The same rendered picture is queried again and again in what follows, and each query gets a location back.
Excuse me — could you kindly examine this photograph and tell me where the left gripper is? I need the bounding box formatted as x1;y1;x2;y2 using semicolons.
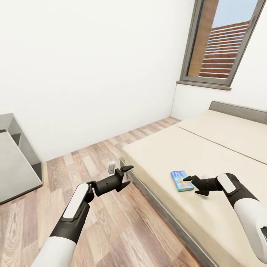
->
104;166;134;192

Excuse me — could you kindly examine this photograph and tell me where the board game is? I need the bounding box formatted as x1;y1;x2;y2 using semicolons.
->
170;171;194;191

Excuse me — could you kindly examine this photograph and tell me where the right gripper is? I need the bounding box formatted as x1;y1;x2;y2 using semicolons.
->
183;175;212;196

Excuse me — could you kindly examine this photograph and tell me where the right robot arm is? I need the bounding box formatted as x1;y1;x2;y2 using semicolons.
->
183;173;267;264

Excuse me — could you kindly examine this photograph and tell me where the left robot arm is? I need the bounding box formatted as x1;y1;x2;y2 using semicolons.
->
31;161;134;267

